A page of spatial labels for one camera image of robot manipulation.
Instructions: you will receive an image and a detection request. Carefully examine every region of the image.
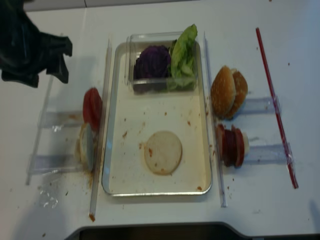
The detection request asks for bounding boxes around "purple cabbage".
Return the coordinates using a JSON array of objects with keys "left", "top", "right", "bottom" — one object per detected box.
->
[{"left": 133, "top": 45, "right": 171, "bottom": 80}]

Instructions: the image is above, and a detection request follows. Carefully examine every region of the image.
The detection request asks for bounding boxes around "clear left long rail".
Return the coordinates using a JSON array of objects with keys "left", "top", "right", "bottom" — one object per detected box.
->
[{"left": 88, "top": 36, "right": 112, "bottom": 222}]

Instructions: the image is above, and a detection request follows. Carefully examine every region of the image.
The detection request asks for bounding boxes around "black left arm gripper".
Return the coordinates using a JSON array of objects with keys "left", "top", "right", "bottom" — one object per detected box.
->
[{"left": 0, "top": 0, "right": 73, "bottom": 88}]

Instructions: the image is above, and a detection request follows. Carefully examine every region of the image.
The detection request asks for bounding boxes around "clear far left rail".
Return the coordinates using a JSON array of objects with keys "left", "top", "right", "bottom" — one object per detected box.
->
[{"left": 25, "top": 76, "right": 54, "bottom": 186}]

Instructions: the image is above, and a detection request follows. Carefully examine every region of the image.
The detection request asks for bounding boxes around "rear sesame bun top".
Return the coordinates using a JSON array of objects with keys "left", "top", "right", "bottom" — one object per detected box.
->
[{"left": 225, "top": 68, "right": 248, "bottom": 119}]

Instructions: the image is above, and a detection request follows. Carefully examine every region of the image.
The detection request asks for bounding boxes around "clear rail by buns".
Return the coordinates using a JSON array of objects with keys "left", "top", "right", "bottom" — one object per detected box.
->
[{"left": 240, "top": 96, "right": 281, "bottom": 115}]

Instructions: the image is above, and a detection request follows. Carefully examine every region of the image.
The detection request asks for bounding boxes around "front sesame bun top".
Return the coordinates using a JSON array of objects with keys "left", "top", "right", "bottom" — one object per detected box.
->
[{"left": 210, "top": 65, "right": 237, "bottom": 118}]

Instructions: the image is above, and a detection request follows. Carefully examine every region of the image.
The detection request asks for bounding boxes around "clear plastic container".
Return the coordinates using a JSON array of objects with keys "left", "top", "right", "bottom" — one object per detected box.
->
[{"left": 125, "top": 29, "right": 198, "bottom": 95}]

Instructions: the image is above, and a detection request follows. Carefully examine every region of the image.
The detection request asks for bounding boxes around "red straw strip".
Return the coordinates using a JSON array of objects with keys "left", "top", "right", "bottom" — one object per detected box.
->
[{"left": 255, "top": 27, "right": 299, "bottom": 189}]

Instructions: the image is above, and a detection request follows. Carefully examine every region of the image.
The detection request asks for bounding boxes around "clear long rail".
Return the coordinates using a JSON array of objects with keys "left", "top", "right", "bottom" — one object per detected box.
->
[
  {"left": 88, "top": 36, "right": 112, "bottom": 222},
  {"left": 203, "top": 31, "right": 228, "bottom": 208}
]

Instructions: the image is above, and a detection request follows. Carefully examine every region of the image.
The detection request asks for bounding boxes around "clear rail by patties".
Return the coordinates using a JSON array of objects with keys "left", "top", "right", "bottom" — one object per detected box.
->
[{"left": 243, "top": 144, "right": 293, "bottom": 165}]

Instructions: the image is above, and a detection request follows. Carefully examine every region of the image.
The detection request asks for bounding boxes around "standing bun bottom slice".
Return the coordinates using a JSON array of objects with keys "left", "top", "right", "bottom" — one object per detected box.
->
[{"left": 74, "top": 123, "right": 95, "bottom": 172}]

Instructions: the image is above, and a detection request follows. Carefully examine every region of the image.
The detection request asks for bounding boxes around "outer meat patty slice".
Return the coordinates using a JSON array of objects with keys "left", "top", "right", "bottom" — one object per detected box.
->
[{"left": 234, "top": 128, "right": 245, "bottom": 168}]

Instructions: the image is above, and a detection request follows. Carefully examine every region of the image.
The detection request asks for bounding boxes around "clear left lower rail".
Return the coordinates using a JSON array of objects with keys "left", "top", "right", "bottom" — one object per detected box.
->
[{"left": 27, "top": 154, "right": 83, "bottom": 175}]

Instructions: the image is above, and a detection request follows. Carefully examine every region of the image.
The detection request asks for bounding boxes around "dark monitor edge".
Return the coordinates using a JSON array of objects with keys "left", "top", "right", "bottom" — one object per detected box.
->
[{"left": 66, "top": 223, "right": 251, "bottom": 240}]

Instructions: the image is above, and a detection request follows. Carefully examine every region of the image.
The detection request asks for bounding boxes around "meat patty slice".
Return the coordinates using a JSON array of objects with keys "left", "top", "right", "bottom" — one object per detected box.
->
[
  {"left": 215, "top": 124, "right": 226, "bottom": 161},
  {"left": 223, "top": 129, "right": 234, "bottom": 167},
  {"left": 234, "top": 128, "right": 245, "bottom": 168},
  {"left": 231, "top": 125, "right": 238, "bottom": 166}
]

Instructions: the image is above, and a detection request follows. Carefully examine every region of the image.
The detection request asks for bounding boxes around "clear right long rail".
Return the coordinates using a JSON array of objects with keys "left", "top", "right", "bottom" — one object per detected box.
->
[{"left": 203, "top": 31, "right": 228, "bottom": 208}]

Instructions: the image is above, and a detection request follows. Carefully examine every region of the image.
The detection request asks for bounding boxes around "inner meat patty slice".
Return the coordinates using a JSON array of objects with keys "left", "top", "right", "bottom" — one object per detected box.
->
[{"left": 215, "top": 124, "right": 226, "bottom": 161}]

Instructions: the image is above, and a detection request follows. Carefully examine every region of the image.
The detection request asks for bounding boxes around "white bun bottom slice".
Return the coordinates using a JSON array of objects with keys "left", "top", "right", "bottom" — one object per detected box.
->
[{"left": 144, "top": 130, "right": 183, "bottom": 176}]

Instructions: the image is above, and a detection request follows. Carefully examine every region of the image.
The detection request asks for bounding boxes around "green lettuce leaf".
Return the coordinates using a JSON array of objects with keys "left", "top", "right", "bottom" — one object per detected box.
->
[{"left": 167, "top": 24, "right": 198, "bottom": 91}]

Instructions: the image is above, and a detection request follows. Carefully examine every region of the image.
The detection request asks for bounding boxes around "metal baking tray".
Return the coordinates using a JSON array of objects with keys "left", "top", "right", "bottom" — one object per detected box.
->
[{"left": 101, "top": 43, "right": 212, "bottom": 197}]

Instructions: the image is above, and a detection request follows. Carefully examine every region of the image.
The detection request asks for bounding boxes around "sesame bun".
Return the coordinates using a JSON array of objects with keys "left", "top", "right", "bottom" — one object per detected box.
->
[
  {"left": 210, "top": 65, "right": 237, "bottom": 118},
  {"left": 225, "top": 68, "right": 248, "bottom": 119}
]

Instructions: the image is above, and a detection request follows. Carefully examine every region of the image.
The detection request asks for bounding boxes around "red tomato slice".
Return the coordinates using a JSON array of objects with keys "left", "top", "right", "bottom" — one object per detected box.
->
[{"left": 82, "top": 87, "right": 103, "bottom": 133}]

